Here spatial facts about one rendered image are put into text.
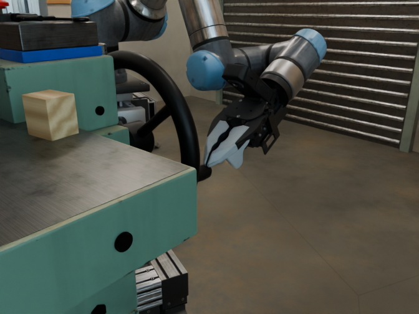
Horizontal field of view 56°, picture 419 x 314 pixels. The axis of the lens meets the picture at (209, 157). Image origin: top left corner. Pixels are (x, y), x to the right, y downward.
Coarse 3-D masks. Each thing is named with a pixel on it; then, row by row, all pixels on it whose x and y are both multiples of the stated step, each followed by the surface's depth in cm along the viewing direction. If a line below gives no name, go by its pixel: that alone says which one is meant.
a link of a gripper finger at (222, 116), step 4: (224, 108) 70; (220, 112) 69; (224, 112) 69; (216, 116) 69; (220, 116) 68; (224, 116) 68; (216, 120) 68; (224, 120) 67; (212, 124) 68; (216, 124) 67; (228, 124) 68; (212, 128) 67; (208, 132) 66
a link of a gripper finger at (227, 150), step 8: (240, 128) 64; (232, 136) 64; (240, 136) 63; (224, 144) 63; (232, 144) 62; (216, 152) 62; (224, 152) 62; (232, 152) 63; (240, 152) 65; (208, 160) 63; (216, 160) 62; (232, 160) 64; (240, 160) 66
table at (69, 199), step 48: (0, 144) 36; (48, 144) 36; (96, 144) 36; (0, 192) 26; (48, 192) 26; (96, 192) 26; (144, 192) 27; (192, 192) 31; (0, 240) 21; (48, 240) 22; (96, 240) 24; (144, 240) 28; (0, 288) 20; (48, 288) 23; (96, 288) 25
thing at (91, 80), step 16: (0, 64) 41; (16, 64) 41; (32, 64) 42; (48, 64) 43; (64, 64) 44; (80, 64) 46; (96, 64) 47; (112, 64) 49; (0, 80) 41; (16, 80) 41; (32, 80) 42; (48, 80) 43; (64, 80) 45; (80, 80) 46; (96, 80) 48; (112, 80) 50; (0, 96) 42; (16, 96) 41; (80, 96) 47; (96, 96) 49; (112, 96) 50; (0, 112) 43; (16, 112) 42; (80, 112) 47; (96, 112) 49; (112, 112) 51; (96, 128) 50
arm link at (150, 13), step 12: (132, 0) 106; (144, 0) 105; (156, 0) 104; (132, 12) 107; (144, 12) 106; (156, 12) 108; (132, 24) 108; (144, 24) 109; (156, 24) 111; (132, 36) 111; (144, 36) 114; (156, 36) 116
